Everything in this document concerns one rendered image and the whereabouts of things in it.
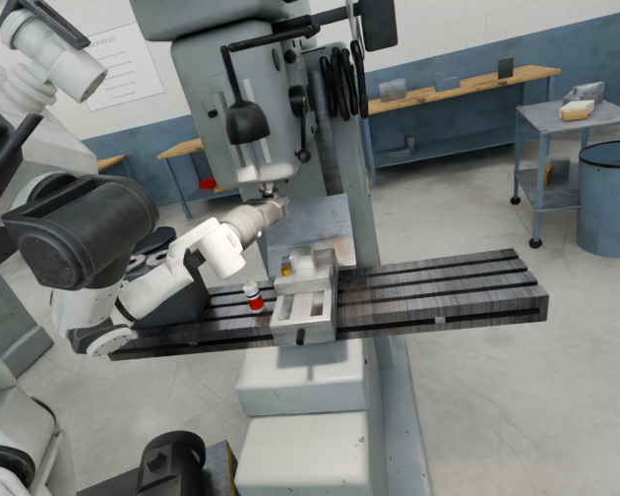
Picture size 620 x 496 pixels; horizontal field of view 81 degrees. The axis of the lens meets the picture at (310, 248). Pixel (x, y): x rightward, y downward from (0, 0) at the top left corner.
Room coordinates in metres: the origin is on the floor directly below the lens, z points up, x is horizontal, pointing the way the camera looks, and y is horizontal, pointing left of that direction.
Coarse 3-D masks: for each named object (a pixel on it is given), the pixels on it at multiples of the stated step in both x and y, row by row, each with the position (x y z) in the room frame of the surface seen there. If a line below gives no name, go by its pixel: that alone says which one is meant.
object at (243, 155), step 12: (216, 84) 0.77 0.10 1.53; (228, 84) 0.77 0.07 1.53; (216, 96) 0.78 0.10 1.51; (228, 96) 0.77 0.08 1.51; (228, 144) 0.78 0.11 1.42; (240, 156) 0.77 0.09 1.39; (252, 156) 0.78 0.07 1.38; (240, 168) 0.77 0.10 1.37; (252, 168) 0.77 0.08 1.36; (240, 180) 0.78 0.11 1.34
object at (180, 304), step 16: (144, 256) 1.01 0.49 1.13; (160, 256) 0.99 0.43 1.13; (128, 272) 0.95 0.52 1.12; (144, 272) 0.93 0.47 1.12; (192, 272) 0.98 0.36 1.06; (192, 288) 0.95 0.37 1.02; (160, 304) 0.92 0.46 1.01; (176, 304) 0.91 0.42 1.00; (192, 304) 0.91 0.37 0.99; (144, 320) 0.94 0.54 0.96; (160, 320) 0.93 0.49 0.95; (176, 320) 0.92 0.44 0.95; (192, 320) 0.91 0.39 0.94
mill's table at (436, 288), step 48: (240, 288) 1.03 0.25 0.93; (384, 288) 0.83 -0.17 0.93; (432, 288) 0.78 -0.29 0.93; (480, 288) 0.74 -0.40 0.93; (528, 288) 0.69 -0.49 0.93; (144, 336) 0.90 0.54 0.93; (192, 336) 0.86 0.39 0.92; (240, 336) 0.82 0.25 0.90; (336, 336) 0.76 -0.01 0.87; (384, 336) 0.74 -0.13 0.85
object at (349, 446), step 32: (256, 416) 0.69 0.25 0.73; (288, 416) 0.66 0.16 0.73; (320, 416) 0.64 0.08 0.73; (352, 416) 0.62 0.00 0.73; (256, 448) 0.60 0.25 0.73; (288, 448) 0.58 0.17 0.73; (320, 448) 0.55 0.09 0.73; (352, 448) 0.54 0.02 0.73; (384, 448) 0.82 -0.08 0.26; (256, 480) 0.52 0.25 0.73; (288, 480) 0.50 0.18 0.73; (320, 480) 0.48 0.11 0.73; (352, 480) 0.47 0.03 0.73; (384, 480) 0.66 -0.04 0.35
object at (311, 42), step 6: (300, 0) 1.44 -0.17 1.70; (306, 0) 1.64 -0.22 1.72; (294, 6) 1.25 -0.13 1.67; (300, 6) 1.40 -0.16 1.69; (306, 6) 1.59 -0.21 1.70; (294, 12) 1.23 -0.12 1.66; (300, 12) 1.37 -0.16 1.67; (306, 12) 1.55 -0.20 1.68; (282, 18) 1.00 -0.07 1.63; (300, 36) 1.24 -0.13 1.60; (312, 36) 1.60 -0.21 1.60; (306, 42) 1.36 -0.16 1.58; (312, 42) 1.55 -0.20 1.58; (306, 48) 1.40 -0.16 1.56
